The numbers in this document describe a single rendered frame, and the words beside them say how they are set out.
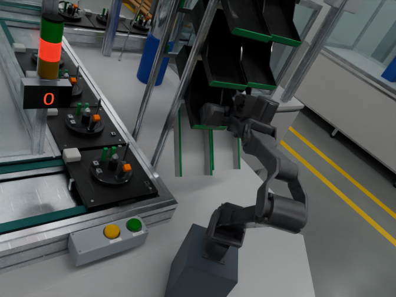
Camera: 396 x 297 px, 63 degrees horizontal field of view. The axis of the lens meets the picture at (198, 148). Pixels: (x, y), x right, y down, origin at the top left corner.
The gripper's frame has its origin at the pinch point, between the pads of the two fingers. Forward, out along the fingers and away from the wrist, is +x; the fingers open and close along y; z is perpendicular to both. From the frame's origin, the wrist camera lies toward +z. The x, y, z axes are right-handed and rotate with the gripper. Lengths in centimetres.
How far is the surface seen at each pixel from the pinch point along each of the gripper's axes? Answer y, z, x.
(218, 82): 4.9, 8.1, 2.9
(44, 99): 49, -9, 12
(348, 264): -188, -114, 41
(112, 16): 17, 9, 122
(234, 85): -1.3, 8.3, 3.6
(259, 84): -12.6, 9.9, 7.2
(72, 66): 37, -15, 82
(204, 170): -7.7, -26.4, 12.8
